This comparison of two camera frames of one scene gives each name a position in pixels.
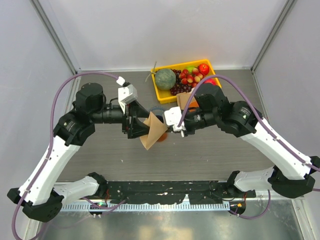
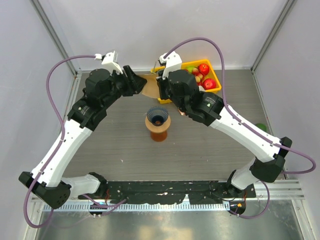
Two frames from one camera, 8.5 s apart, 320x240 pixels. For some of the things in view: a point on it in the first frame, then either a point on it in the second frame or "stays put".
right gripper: x=187 y=131 → x=162 y=82
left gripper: x=136 y=127 → x=137 y=82
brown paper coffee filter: x=157 y=129 → x=151 y=88
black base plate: x=159 y=193 stays put
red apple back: x=204 y=68 stays put
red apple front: x=212 y=80 stays put
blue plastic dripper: x=158 y=111 stays put
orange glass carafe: x=163 y=138 stays put
